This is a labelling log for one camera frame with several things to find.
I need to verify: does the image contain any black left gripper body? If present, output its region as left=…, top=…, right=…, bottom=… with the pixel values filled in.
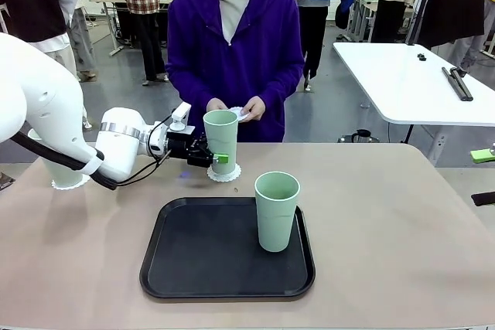
left=166, top=131, right=214, bottom=169

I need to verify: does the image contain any pale green plastic cup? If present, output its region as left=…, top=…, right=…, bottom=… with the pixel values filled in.
left=203, top=109, right=239, bottom=175
left=254, top=171, right=302, bottom=253
left=27, top=128, right=85, bottom=189

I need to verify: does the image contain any white scalloped paper coaster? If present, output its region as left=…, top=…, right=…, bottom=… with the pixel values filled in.
left=207, top=163, right=242, bottom=184
left=51, top=173, right=92, bottom=192
left=226, top=105, right=252, bottom=124

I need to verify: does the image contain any person's left forearm purple sleeve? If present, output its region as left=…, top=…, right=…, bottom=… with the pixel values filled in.
left=258, top=63, right=306, bottom=111

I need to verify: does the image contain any person's right forearm purple sleeve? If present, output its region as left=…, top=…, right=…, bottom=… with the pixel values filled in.
left=166, top=63, right=217, bottom=111

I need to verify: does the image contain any person's right hand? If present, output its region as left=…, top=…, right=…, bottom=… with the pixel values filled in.
left=206, top=97, right=229, bottom=114

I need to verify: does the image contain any person's left hand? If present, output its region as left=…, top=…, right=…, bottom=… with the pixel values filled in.
left=242, top=96, right=267, bottom=122

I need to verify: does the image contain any black folded tripod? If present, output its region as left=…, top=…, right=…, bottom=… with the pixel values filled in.
left=442, top=66, right=475, bottom=102

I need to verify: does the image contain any person in purple hoodie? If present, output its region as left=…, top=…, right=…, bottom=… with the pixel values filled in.
left=165, top=0, right=306, bottom=144

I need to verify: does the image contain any black plastic serving tray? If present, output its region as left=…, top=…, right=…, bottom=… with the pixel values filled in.
left=139, top=196, right=316, bottom=301

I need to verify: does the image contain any white table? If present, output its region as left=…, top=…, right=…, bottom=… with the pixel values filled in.
left=332, top=42, right=495, bottom=161

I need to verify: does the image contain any black kettle on base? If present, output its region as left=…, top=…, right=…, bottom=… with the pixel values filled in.
left=337, top=128, right=380, bottom=144

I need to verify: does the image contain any person in grey trousers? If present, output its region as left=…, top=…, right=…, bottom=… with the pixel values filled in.
left=57, top=0, right=97, bottom=83

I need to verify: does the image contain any person in black coat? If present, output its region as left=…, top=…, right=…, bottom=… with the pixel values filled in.
left=417, top=0, right=486, bottom=74

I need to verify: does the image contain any black slanted stand pole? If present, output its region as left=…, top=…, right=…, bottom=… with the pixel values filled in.
left=405, top=0, right=442, bottom=46

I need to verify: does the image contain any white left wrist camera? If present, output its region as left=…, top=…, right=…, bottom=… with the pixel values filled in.
left=170, top=102, right=193, bottom=133

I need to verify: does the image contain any black right arm cable sleeve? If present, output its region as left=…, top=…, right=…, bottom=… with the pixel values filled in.
left=471, top=192, right=495, bottom=208

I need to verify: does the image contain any black arm cable sleeve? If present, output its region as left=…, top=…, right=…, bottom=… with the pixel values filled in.
left=15, top=128, right=118, bottom=191
left=471, top=192, right=495, bottom=208

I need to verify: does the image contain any thin black left wrist cable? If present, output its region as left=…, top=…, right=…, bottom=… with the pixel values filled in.
left=123, top=113, right=173, bottom=186

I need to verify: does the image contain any black left arm cable sleeve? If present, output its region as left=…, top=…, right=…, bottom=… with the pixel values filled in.
left=15, top=128, right=118, bottom=191

